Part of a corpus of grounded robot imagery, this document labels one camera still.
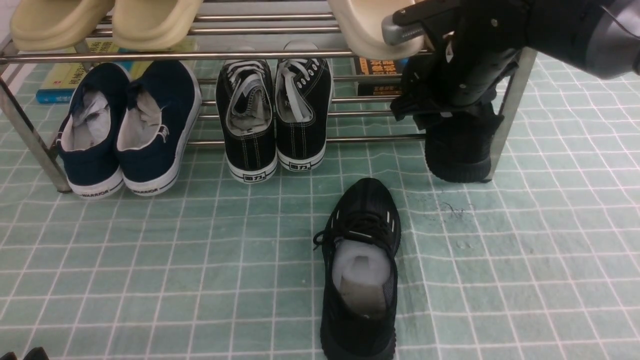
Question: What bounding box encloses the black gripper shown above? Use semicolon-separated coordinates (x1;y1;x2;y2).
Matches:
381;0;531;132

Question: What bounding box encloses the black knit sneaker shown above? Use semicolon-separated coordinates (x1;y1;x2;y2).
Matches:
402;52;505;184
313;177;402;360

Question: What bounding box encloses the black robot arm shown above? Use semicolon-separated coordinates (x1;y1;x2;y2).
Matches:
381;0;640;121

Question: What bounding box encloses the silver metal shoe rack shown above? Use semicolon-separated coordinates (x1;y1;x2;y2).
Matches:
1;12;538;194

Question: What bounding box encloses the cream left foam slipper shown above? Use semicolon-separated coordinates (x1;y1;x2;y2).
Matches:
328;0;425;60

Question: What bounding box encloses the black orange book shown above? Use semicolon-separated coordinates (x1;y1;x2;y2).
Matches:
352;57;409;97

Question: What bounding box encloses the black right canvas sneaker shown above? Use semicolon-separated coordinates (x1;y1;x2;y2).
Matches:
274;58;334;173

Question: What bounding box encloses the black canvas sneaker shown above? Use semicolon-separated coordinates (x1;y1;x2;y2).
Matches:
274;58;334;173
215;59;278;184

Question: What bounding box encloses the black left canvas sneaker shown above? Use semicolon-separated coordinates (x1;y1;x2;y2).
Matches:
215;59;278;184

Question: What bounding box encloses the navy right canvas shoe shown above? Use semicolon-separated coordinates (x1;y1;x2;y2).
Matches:
114;60;202;197

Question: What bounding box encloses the navy canvas shoe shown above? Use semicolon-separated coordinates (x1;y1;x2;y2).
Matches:
114;60;202;197
55;63;131;200

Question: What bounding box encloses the yellow right foam slipper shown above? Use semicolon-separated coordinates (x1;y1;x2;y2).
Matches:
111;0;203;51

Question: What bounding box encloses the yellow foam slipper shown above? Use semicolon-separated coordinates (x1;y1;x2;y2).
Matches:
111;0;203;51
10;0;115;52

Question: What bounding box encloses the green checkered floor mat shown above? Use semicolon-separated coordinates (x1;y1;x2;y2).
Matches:
0;55;640;360

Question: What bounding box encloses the navy left canvas shoe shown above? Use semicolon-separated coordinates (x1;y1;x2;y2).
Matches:
55;63;131;200

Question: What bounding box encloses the yellow blue book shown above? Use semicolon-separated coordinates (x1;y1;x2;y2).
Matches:
36;39;198;105

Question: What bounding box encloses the yellow left foam slipper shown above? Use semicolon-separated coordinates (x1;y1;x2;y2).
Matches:
10;0;115;52

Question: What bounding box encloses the black object bottom left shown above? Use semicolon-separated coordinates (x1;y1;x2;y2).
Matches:
0;346;50;360

